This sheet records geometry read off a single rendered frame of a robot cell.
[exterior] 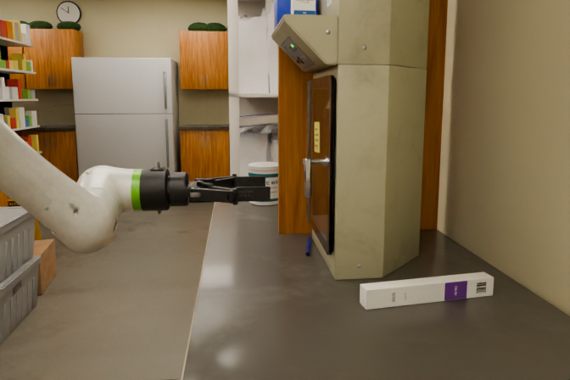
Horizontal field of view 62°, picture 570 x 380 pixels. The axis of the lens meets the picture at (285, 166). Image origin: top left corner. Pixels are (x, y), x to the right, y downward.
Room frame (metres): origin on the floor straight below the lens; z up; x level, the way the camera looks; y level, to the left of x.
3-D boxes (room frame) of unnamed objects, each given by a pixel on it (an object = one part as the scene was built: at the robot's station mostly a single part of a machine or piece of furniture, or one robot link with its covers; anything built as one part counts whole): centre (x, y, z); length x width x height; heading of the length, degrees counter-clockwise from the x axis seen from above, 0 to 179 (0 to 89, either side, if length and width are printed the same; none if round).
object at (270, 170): (1.80, 0.08, 1.02); 0.13 x 0.13 x 0.15
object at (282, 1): (1.26, -0.03, 1.56); 0.10 x 0.10 x 0.09; 6
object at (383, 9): (1.18, -0.22, 1.33); 0.32 x 0.25 x 0.77; 6
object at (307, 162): (1.06, -0.07, 1.17); 0.05 x 0.03 x 0.10; 96
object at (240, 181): (1.11, 0.08, 1.14); 0.07 x 0.01 x 0.03; 97
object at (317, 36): (1.16, -0.04, 1.46); 0.32 x 0.12 x 0.10; 6
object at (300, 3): (1.12, -0.04, 1.54); 0.05 x 0.05 x 0.06; 6
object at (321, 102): (1.17, -0.09, 1.19); 0.30 x 0.01 x 0.40; 6
